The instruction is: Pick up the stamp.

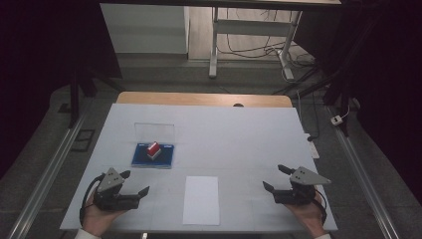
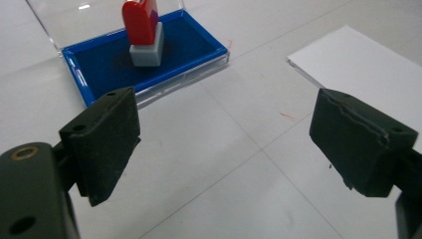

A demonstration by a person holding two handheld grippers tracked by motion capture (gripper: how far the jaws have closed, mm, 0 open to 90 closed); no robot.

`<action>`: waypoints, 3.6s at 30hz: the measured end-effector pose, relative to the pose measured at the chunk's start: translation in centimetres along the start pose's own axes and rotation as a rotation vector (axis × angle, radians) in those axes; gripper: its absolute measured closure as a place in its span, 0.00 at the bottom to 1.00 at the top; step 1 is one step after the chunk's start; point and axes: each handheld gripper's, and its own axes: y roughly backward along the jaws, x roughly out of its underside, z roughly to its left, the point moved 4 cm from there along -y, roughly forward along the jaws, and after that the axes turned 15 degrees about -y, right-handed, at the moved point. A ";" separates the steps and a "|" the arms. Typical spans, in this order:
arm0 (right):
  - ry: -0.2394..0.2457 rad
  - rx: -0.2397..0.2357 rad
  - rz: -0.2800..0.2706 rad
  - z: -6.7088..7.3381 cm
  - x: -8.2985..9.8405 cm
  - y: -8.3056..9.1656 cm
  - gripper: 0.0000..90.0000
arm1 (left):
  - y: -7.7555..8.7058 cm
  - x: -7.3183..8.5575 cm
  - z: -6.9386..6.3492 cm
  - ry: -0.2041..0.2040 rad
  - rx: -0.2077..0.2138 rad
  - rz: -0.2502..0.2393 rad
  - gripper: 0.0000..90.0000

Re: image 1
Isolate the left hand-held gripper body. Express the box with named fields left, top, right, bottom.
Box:
left=93, top=167, right=140, bottom=212

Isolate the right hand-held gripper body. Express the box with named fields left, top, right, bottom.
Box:
left=273, top=165, right=332, bottom=205

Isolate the red and white stamp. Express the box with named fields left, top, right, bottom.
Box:
left=146, top=140, right=162, bottom=160

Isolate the white paper sheet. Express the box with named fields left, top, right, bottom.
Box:
left=181, top=175, right=221, bottom=227

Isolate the person's right hand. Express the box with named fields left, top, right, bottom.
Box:
left=285, top=193, right=328, bottom=239

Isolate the person's left hand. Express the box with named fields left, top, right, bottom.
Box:
left=82, top=190, right=125, bottom=238

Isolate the large white board mat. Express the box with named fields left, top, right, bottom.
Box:
left=59, top=103, right=339, bottom=233

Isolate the black metal stand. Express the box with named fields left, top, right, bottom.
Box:
left=272, top=64, right=353, bottom=137
left=67, top=64, right=124, bottom=129

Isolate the wooden table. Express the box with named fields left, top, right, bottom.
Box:
left=115, top=91, right=294, bottom=109

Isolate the dark curtain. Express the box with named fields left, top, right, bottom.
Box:
left=0, top=0, right=123, bottom=180
left=293, top=0, right=422, bottom=205

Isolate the white cabinet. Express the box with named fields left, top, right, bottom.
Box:
left=100, top=3, right=190, bottom=55

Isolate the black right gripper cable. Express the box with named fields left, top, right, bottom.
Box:
left=313, top=188, right=328, bottom=226

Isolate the black floor outlet frame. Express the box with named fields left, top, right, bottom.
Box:
left=71, top=128, right=97, bottom=153

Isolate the aluminium rail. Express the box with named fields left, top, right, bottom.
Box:
left=6, top=99, right=95, bottom=239
left=325, top=105, right=401, bottom=239

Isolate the small white adapter with cable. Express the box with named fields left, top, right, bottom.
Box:
left=329, top=105, right=351, bottom=126

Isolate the tangle of black cables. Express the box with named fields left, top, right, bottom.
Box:
left=216, top=8, right=317, bottom=69

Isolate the white desk frame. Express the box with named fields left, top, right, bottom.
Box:
left=208, top=6, right=304, bottom=81

